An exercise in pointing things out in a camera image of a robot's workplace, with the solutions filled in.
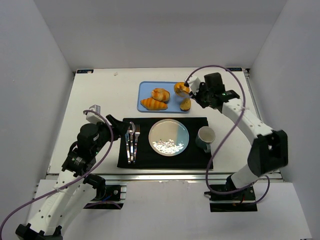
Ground striped orange croissant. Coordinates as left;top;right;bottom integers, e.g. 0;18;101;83
140;97;168;111

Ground round golden bread roll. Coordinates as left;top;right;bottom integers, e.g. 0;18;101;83
151;88;171;103

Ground orange bagel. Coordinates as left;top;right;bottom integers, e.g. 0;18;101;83
173;82;190;97

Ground steel serving tongs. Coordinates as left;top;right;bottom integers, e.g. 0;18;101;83
178;87;193;99

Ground dark left corner label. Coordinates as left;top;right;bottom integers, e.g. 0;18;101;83
76;69;94;74

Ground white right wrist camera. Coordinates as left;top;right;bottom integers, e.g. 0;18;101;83
187;76;201;94

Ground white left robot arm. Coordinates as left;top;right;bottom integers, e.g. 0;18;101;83
15;112;130;240

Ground steel fork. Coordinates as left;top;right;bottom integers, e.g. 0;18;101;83
133;124;141;164

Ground cream and blue plate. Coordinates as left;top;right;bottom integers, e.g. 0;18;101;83
148;119;190;157

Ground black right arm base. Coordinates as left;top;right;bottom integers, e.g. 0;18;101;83
204;186;258;213

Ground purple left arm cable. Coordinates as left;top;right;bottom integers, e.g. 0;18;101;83
0;109;115;232

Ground dark corner label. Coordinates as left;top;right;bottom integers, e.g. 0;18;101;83
76;69;94;74
226;67;243;72

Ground black cloth placemat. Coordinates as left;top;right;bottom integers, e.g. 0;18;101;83
116;116;214;169

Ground steel spoon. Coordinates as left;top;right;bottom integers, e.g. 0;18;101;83
128;121;136;164

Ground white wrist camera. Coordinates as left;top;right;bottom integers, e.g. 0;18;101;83
84;104;103;124
187;76;201;94

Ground blue plastic tray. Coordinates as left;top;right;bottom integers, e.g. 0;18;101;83
137;81;192;114

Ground aluminium frame rail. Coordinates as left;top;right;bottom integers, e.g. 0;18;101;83
45;172;284;184

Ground teal ceramic mug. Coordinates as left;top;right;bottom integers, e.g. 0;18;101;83
195;126;216;153

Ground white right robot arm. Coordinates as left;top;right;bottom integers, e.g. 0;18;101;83
185;72;289;195

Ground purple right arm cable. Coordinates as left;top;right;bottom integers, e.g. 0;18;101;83
184;65;271;208

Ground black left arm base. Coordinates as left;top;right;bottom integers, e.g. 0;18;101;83
84;185;127;210

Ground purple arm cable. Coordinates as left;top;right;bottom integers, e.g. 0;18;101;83
184;65;271;208
0;109;115;232

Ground dark right corner label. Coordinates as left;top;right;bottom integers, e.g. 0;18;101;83
226;67;243;72

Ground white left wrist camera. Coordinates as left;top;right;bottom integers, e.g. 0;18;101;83
84;104;103;124

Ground brown bread slice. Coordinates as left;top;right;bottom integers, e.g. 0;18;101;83
179;98;191;112

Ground steel table knife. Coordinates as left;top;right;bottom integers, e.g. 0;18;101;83
125;132;131;164

